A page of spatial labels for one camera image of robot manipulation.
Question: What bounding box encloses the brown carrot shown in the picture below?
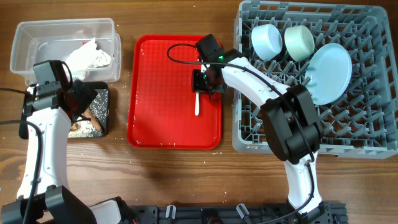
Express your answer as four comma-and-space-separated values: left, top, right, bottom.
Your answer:
82, 107, 103, 133

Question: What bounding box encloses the white plastic spoon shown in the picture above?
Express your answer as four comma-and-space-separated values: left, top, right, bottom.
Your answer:
195, 92, 200, 116

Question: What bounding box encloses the white rice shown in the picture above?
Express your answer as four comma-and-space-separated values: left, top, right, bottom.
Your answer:
68, 89, 109, 138

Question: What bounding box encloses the brown food scrap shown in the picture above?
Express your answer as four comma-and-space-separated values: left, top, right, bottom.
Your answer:
70, 123, 78, 131

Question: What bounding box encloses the white napkin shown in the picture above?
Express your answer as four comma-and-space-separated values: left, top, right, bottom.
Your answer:
66, 38, 100, 80
92, 50, 111, 68

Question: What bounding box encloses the light blue rice bowl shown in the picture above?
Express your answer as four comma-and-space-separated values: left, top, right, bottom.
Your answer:
251, 24, 283, 61

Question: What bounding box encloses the light green bowl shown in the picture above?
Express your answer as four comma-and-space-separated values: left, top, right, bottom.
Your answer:
284, 26, 315, 62

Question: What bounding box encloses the large light blue plate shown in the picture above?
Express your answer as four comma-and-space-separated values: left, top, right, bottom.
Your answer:
305, 43, 353, 105

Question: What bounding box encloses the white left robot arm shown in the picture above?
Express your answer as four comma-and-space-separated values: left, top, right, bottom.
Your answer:
1, 60, 139, 223

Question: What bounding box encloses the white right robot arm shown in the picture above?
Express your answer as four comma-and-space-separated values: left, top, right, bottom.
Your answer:
193, 34, 323, 222

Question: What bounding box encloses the black waste tray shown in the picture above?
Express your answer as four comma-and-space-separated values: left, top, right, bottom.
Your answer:
19, 81, 110, 139

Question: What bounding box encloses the grey dishwasher rack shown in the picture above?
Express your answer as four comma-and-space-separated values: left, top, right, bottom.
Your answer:
234, 1, 397, 159

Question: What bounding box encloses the red plastic tray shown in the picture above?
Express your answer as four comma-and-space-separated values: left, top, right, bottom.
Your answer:
126, 34, 223, 150

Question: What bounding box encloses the clear plastic bin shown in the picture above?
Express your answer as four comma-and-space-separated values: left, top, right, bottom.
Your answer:
10, 18, 122, 85

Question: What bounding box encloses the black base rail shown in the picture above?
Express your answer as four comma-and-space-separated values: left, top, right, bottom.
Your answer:
131, 202, 349, 224

